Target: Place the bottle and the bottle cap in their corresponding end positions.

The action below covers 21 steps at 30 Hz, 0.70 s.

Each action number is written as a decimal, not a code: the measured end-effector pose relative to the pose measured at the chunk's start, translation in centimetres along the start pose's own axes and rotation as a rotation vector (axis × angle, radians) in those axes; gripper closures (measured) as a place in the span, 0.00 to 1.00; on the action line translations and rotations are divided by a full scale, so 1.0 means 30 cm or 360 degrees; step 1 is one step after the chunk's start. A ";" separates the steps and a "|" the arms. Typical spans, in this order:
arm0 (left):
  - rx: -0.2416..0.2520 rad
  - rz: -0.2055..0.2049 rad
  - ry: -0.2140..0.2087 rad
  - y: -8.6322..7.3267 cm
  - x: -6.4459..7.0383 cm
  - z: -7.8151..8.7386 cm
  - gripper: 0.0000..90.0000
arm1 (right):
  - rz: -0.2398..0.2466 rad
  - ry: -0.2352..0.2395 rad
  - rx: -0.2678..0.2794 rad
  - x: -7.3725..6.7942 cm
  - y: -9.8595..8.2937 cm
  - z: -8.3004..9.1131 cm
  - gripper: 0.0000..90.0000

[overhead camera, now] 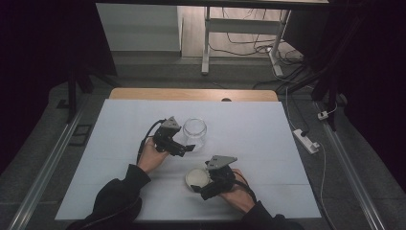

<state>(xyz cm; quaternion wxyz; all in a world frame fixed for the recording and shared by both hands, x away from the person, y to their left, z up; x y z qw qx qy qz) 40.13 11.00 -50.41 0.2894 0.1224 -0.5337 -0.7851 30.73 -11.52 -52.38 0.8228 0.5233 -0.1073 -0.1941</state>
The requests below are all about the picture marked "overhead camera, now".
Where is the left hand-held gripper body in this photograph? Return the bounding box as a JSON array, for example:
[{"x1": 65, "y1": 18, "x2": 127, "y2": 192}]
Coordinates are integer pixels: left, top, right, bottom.
[{"x1": 152, "y1": 116, "x2": 188, "y2": 157}]

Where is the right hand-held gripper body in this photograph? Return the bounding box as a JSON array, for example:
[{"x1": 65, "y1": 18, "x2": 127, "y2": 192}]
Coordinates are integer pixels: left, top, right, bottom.
[{"x1": 199, "y1": 155, "x2": 238, "y2": 201}]

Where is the cream round jar lid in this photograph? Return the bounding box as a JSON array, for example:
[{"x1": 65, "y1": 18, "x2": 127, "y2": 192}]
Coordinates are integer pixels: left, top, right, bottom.
[{"x1": 185, "y1": 168, "x2": 212, "y2": 193}]

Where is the clear glass jar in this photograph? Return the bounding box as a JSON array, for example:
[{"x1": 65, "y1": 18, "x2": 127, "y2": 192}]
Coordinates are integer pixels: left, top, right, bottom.
[{"x1": 182, "y1": 118, "x2": 208, "y2": 152}]

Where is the person's left hand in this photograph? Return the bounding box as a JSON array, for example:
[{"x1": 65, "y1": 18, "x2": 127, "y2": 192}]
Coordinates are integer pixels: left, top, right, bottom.
[{"x1": 137, "y1": 137, "x2": 170, "y2": 175}]

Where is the person's right hand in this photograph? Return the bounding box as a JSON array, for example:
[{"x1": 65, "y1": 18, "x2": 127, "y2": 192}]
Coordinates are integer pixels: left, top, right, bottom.
[{"x1": 218, "y1": 169, "x2": 257, "y2": 215}]

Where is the white table mat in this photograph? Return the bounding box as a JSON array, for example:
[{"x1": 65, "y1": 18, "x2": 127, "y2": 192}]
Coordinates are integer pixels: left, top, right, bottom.
[{"x1": 55, "y1": 99, "x2": 322, "y2": 222}]

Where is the wooden table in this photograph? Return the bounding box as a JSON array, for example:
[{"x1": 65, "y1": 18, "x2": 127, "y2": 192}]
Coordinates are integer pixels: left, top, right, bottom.
[{"x1": 108, "y1": 88, "x2": 280, "y2": 103}]

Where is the white power strip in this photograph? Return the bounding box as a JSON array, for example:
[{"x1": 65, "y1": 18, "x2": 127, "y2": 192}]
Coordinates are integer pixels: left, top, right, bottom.
[{"x1": 292, "y1": 128, "x2": 321, "y2": 155}]

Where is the black metal stand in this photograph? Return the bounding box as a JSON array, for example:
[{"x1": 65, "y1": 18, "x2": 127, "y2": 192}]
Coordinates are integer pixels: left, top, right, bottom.
[
  {"x1": 56, "y1": 61, "x2": 121, "y2": 124},
  {"x1": 310, "y1": 63, "x2": 344, "y2": 132}
]

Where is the white panel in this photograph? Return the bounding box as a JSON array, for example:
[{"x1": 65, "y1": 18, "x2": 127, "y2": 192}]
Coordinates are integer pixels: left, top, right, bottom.
[{"x1": 96, "y1": 3, "x2": 182, "y2": 52}]

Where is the dark curtain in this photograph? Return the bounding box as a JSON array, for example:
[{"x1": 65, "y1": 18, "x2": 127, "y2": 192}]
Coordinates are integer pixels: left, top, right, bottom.
[
  {"x1": 282, "y1": 0, "x2": 406, "y2": 186},
  {"x1": 0, "y1": 0, "x2": 119, "y2": 175}
]

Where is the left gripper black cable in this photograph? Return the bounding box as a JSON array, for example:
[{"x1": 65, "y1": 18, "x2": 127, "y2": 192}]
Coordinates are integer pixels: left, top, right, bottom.
[{"x1": 136, "y1": 118, "x2": 168, "y2": 165}]

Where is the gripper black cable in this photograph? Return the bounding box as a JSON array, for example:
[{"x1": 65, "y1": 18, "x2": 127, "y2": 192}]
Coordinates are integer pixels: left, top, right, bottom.
[
  {"x1": 232, "y1": 171, "x2": 259, "y2": 204},
  {"x1": 136, "y1": 118, "x2": 168, "y2": 165}
]

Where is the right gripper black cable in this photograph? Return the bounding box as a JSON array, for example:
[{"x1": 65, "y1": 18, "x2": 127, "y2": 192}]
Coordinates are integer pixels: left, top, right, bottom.
[{"x1": 232, "y1": 171, "x2": 259, "y2": 204}]

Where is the black rectangular floor frame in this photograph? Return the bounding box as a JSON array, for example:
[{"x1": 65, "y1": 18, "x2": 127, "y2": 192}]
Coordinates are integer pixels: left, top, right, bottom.
[{"x1": 68, "y1": 124, "x2": 94, "y2": 147}]

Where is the white power cable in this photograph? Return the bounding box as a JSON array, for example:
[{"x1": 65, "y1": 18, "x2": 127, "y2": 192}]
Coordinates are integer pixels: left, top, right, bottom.
[{"x1": 284, "y1": 86, "x2": 328, "y2": 205}]

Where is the tangle of black floor cables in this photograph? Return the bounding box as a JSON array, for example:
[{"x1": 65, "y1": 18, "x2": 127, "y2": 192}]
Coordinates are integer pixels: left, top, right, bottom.
[{"x1": 209, "y1": 8, "x2": 320, "y2": 94}]

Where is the aluminium rail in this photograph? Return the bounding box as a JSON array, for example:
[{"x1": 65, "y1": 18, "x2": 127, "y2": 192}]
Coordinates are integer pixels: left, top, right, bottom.
[
  {"x1": 314, "y1": 101, "x2": 387, "y2": 230},
  {"x1": 7, "y1": 95, "x2": 92, "y2": 230}
]

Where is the white desk frame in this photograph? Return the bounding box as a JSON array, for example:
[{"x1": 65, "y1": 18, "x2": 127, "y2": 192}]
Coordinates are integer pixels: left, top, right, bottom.
[{"x1": 200, "y1": 6, "x2": 292, "y2": 78}]

